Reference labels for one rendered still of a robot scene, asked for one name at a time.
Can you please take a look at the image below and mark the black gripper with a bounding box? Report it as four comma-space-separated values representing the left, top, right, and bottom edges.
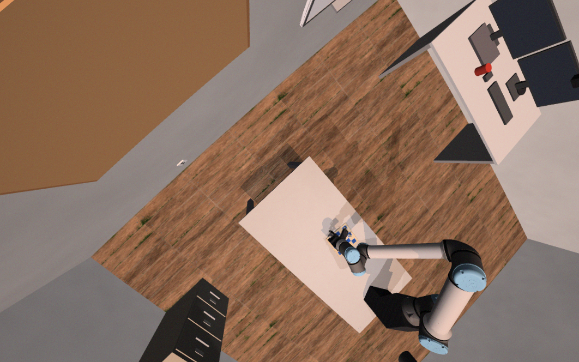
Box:
328, 231, 339, 249

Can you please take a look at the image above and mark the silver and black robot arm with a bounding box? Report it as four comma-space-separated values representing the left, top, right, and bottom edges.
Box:
336, 228, 486, 354

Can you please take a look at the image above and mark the blue and cream chessboard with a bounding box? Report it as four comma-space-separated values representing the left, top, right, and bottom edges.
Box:
326, 223, 358, 257

